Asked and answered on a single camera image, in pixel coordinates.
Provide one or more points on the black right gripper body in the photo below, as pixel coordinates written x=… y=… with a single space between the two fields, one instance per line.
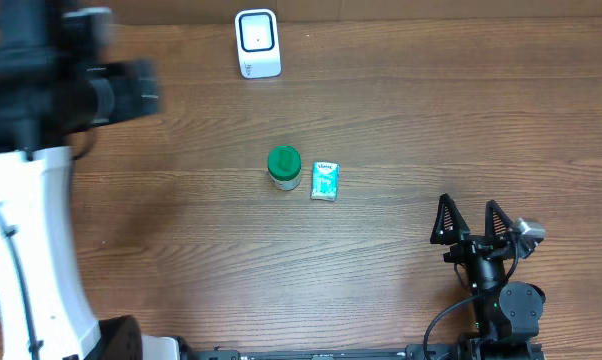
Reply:
x=483 y=274

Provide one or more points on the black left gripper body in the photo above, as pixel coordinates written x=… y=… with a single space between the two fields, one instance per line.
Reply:
x=109 y=97

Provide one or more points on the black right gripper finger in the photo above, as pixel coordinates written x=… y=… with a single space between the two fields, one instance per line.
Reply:
x=497 y=223
x=449 y=227

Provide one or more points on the small teal tissue pack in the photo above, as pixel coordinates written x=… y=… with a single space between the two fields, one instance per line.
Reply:
x=325 y=177

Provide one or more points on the green lid white jar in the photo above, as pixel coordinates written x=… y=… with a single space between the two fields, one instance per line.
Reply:
x=284 y=166

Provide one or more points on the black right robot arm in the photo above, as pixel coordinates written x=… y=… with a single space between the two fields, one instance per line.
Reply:
x=506 y=313

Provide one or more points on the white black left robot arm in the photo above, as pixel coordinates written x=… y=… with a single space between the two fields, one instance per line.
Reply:
x=54 y=83

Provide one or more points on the white barcode scanner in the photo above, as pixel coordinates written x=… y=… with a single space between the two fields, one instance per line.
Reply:
x=258 y=45

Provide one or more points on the brown cardboard backboard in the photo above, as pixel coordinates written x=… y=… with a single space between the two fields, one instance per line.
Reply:
x=171 y=12

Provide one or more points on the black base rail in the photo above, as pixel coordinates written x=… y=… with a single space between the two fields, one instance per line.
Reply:
x=410 y=352

